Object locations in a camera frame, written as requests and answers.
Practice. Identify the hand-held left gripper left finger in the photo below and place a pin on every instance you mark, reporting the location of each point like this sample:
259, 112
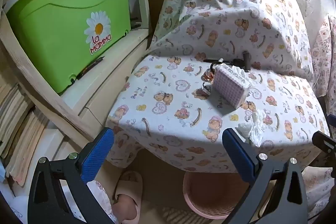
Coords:
97, 153

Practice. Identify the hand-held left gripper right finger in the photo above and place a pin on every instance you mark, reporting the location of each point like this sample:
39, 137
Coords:
236, 155

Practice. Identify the small black clip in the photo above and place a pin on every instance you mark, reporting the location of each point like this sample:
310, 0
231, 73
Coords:
206, 88

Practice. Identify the black measuring spoon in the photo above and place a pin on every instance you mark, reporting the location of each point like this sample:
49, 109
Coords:
246, 61

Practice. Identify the pink floral curtain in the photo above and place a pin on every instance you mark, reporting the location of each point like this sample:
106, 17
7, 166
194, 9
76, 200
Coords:
326, 56

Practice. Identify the pink checked tissue packet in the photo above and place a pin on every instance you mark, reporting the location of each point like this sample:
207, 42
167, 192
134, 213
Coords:
231, 85

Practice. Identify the white paper tube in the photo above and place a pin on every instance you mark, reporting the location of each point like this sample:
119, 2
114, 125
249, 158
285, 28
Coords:
220, 60

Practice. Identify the pink slipper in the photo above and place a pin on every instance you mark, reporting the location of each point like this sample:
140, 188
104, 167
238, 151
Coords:
130, 182

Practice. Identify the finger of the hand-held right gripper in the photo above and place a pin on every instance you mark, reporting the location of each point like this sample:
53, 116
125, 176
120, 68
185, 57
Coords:
332, 119
325, 144

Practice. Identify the white printed pajama pants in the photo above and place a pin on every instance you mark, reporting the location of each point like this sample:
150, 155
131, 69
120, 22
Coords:
103, 203

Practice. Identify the bear print cloth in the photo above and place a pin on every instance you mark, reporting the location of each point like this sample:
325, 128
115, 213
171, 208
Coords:
223, 16

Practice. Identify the stack of books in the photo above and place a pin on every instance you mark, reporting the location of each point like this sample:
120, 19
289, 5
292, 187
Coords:
18, 121

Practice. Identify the white tissue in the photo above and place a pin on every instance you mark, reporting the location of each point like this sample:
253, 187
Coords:
256, 129

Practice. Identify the pink plastic basket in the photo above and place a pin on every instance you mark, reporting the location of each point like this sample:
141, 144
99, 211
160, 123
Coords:
207, 195

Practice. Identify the wooden slat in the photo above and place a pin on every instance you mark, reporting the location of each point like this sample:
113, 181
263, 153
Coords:
39, 87

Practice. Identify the cream shelf unit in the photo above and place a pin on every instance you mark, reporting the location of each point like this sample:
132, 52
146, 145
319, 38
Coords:
105, 87

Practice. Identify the person's foot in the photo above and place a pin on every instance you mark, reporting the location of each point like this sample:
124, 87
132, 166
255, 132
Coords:
128, 207

